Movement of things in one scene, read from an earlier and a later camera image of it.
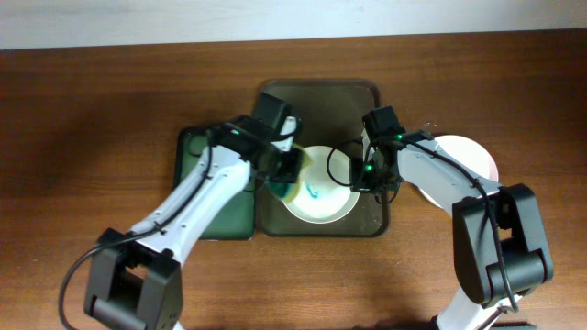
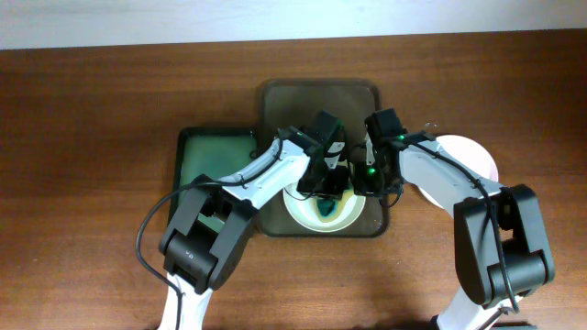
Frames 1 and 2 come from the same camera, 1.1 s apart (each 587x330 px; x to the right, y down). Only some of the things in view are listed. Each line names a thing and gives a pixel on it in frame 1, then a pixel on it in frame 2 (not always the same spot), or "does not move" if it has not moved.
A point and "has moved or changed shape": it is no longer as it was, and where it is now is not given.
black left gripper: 281,171 -> 318,189
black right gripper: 359,184 does not move
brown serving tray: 331,113 does not move
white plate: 470,155 does not move
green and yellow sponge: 289,192 has moved or changed shape
